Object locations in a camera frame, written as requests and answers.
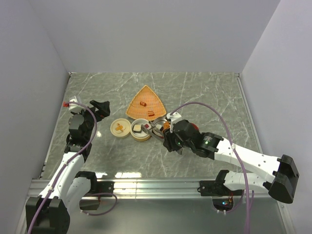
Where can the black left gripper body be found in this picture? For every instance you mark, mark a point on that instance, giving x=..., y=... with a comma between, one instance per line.
x=90, y=120

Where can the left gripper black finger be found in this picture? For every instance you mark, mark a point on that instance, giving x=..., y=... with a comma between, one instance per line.
x=105, y=105
x=98, y=113

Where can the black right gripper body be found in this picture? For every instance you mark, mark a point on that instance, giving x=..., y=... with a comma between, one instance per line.
x=174, y=143

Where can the red lid with white handle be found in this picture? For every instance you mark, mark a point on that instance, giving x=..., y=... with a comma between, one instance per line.
x=195, y=127

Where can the orange fried shrimp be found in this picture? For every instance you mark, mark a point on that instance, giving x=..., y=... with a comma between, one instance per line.
x=166, y=125

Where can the cream lid with orange handle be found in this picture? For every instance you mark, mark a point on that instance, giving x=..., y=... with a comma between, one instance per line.
x=120, y=128

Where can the metal tongs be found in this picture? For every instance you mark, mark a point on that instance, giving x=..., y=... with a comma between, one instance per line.
x=150, y=132

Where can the sushi roll green centre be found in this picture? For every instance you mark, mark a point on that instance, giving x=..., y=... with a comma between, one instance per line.
x=137, y=128

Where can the sushi roll red centre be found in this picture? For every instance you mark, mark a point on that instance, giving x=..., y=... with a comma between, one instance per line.
x=147, y=126

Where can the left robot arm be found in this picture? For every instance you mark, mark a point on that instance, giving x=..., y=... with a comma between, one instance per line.
x=49, y=212

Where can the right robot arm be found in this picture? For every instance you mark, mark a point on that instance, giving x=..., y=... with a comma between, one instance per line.
x=276, y=175

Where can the red bowl silver inside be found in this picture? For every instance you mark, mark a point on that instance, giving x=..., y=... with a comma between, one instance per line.
x=159, y=120

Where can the woven bamboo tray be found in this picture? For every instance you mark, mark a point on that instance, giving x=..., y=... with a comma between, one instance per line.
x=146, y=94

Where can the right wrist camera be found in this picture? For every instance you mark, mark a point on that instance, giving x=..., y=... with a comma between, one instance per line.
x=173, y=118

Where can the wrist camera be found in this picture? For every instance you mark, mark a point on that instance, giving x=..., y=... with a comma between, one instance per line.
x=173, y=118
x=72, y=104

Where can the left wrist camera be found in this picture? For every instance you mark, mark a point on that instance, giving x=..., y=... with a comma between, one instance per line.
x=72, y=104

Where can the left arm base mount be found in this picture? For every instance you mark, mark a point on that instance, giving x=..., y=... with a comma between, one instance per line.
x=94, y=198

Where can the aluminium front rail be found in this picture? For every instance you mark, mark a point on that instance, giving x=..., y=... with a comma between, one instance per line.
x=131, y=188

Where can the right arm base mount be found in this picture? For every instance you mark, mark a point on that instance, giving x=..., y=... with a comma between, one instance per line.
x=223, y=199

